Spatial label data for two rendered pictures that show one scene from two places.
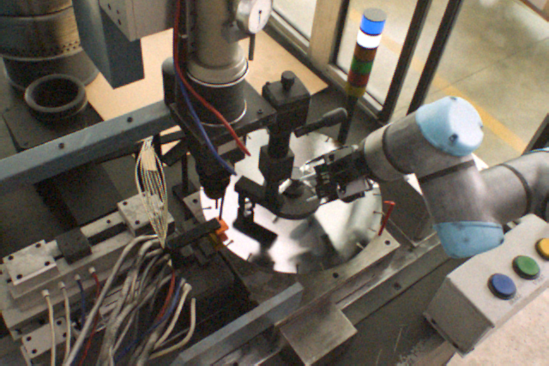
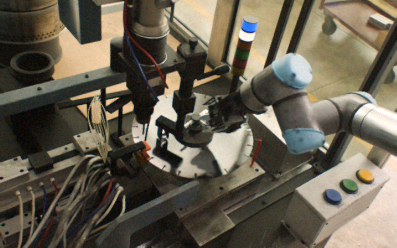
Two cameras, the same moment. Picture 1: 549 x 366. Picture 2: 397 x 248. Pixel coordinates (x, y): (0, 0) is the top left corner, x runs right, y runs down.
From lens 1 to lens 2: 21 cm
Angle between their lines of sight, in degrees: 7
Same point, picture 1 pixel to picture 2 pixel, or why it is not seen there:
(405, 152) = (264, 88)
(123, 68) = (89, 30)
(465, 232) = (300, 134)
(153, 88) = not seen: hidden behind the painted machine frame
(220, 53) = (152, 17)
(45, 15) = (26, 11)
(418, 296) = (278, 209)
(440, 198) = (285, 114)
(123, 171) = (75, 123)
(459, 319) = (304, 220)
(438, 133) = (284, 72)
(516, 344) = not seen: outside the picture
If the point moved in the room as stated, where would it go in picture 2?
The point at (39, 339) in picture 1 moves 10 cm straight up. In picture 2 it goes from (11, 225) to (5, 199)
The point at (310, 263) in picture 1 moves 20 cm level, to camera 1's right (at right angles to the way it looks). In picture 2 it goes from (204, 173) to (283, 186)
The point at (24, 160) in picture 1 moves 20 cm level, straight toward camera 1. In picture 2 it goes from (13, 96) to (38, 154)
